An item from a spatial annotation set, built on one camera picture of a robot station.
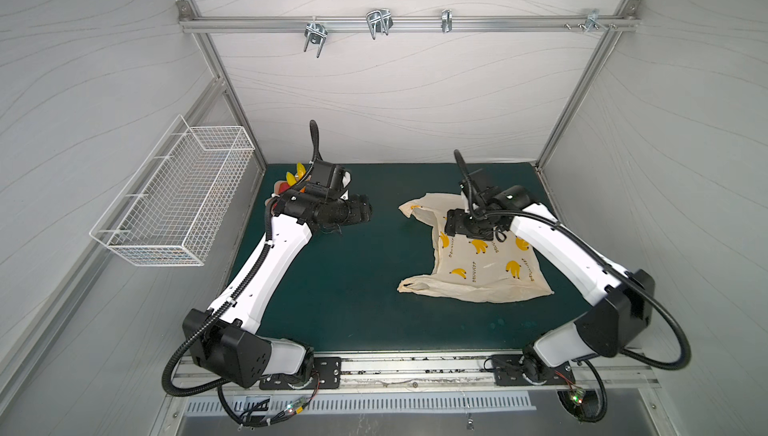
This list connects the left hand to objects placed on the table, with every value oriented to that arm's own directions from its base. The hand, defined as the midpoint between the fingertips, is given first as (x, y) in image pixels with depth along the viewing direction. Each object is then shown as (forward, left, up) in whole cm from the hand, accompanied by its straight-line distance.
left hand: (366, 207), depth 77 cm
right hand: (0, -26, -6) cm, 26 cm away
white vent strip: (-39, -26, -25) cm, 53 cm away
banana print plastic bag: (-6, -37, -23) cm, 44 cm away
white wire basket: (-7, +44, +6) cm, 45 cm away
